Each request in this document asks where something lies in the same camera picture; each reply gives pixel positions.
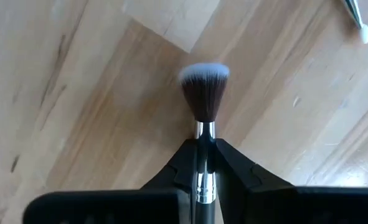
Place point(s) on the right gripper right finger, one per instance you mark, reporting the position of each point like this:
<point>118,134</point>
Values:
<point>280,207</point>

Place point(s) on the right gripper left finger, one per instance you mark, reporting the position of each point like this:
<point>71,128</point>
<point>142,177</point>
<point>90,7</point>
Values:
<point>124,207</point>

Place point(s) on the large flat-top makeup brush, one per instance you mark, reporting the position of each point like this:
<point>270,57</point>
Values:
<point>204,93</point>

